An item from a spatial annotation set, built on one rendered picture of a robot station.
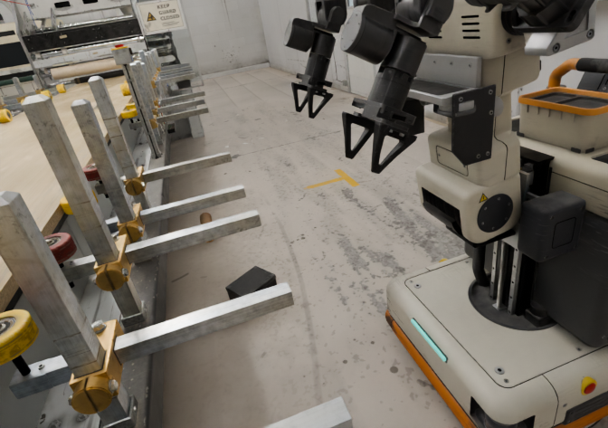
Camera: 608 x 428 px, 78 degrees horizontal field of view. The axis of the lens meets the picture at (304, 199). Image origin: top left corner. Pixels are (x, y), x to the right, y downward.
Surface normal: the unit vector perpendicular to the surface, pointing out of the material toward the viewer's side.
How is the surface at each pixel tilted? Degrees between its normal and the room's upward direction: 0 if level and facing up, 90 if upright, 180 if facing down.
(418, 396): 0
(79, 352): 90
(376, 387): 0
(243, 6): 90
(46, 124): 90
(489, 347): 0
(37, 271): 90
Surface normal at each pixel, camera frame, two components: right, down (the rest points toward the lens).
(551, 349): -0.15, -0.89
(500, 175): 0.30, 0.38
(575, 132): -0.94, 0.29
